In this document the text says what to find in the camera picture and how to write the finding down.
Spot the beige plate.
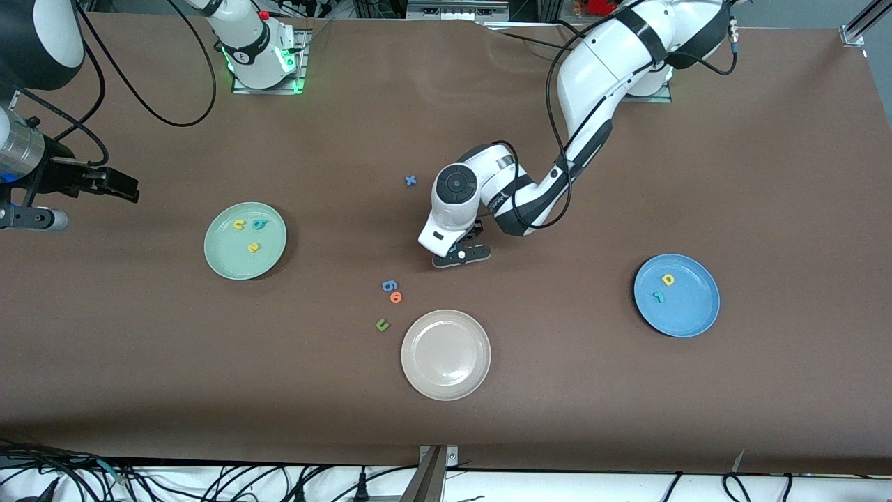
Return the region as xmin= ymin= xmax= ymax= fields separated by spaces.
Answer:
xmin=401 ymin=309 xmax=492 ymax=402

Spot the light green plate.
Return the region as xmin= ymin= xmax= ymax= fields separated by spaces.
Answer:
xmin=203 ymin=201 xmax=288 ymax=281

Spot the brown table cover sheet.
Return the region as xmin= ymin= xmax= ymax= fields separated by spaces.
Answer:
xmin=0 ymin=13 xmax=892 ymax=476

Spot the silver metal equipment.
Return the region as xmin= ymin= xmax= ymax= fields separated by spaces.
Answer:
xmin=406 ymin=0 xmax=511 ymax=22

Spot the blue plate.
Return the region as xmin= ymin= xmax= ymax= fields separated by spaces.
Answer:
xmin=633 ymin=253 xmax=721 ymax=338

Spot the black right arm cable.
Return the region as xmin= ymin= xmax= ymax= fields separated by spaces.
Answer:
xmin=0 ymin=0 xmax=217 ymax=203

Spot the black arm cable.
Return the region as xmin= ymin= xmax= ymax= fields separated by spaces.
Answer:
xmin=0 ymin=0 xmax=217 ymax=203
xmin=488 ymin=0 xmax=739 ymax=231

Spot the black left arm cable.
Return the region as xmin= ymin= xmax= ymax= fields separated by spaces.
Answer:
xmin=488 ymin=0 xmax=739 ymax=231

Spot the black cable on table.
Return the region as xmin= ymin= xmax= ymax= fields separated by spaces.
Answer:
xmin=484 ymin=20 xmax=593 ymax=56

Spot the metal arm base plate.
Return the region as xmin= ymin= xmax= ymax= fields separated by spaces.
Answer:
xmin=231 ymin=28 xmax=309 ymax=95
xmin=613 ymin=80 xmax=673 ymax=104

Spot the aluminium frame post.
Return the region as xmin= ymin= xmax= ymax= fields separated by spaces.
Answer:
xmin=399 ymin=445 xmax=461 ymax=502

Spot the aluminium corner bracket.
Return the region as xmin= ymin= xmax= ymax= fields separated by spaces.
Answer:
xmin=840 ymin=0 xmax=892 ymax=48

